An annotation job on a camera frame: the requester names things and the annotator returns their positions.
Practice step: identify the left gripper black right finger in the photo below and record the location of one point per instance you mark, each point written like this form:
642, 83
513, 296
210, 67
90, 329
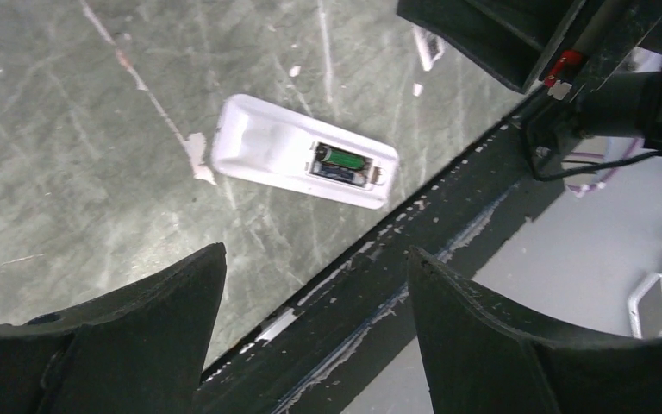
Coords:
485, 353

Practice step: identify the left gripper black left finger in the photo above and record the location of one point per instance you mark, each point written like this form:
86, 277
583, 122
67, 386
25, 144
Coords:
137, 349

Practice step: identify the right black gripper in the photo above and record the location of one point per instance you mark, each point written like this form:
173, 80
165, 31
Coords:
613, 88

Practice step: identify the white battery cover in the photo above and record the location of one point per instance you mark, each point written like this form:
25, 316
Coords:
430, 47

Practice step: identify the black green battery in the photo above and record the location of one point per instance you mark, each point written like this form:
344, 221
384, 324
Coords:
334, 156
339, 174

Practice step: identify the white remote control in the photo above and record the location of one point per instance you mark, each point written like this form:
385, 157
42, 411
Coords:
270, 145

